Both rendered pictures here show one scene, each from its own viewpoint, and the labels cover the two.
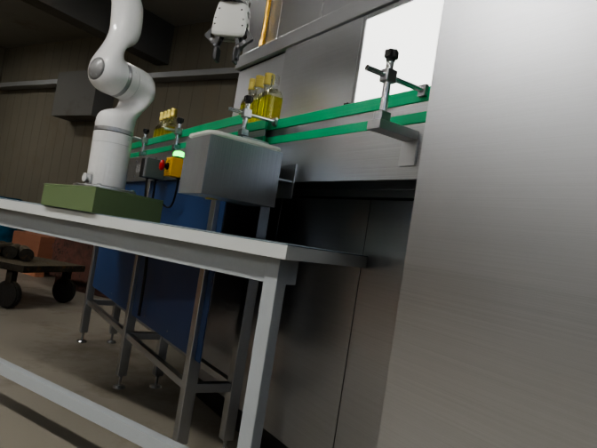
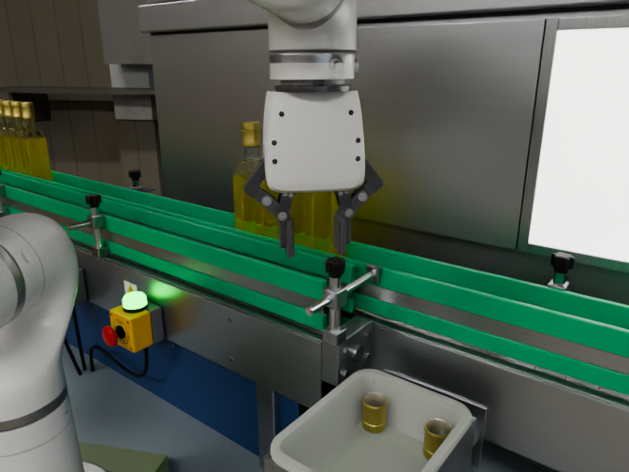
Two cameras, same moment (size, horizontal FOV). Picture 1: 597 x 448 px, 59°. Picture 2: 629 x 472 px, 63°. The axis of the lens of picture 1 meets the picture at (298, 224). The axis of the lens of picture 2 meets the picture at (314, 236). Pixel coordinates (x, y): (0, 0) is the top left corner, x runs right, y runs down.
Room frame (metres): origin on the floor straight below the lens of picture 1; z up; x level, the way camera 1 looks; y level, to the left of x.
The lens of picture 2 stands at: (1.01, 0.46, 1.43)
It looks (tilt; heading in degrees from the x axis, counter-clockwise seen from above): 18 degrees down; 340
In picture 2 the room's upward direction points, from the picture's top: straight up
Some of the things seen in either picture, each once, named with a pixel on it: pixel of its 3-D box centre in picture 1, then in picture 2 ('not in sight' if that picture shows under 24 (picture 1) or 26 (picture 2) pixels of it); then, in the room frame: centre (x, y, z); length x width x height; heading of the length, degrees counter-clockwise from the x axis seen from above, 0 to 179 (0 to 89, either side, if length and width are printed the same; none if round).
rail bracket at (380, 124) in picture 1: (392, 107); not in sight; (1.09, -0.16, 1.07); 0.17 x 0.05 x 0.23; 123
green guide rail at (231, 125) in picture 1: (157, 145); (36, 209); (2.39, 0.69, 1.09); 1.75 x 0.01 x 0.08; 33
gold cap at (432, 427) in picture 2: not in sight; (437, 440); (1.48, 0.12, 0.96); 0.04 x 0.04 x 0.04
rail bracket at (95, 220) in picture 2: (171, 132); (86, 228); (2.11, 0.56, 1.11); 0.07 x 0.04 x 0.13; 123
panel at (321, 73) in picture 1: (355, 71); (519, 140); (1.65, -0.10, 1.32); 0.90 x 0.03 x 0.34; 33
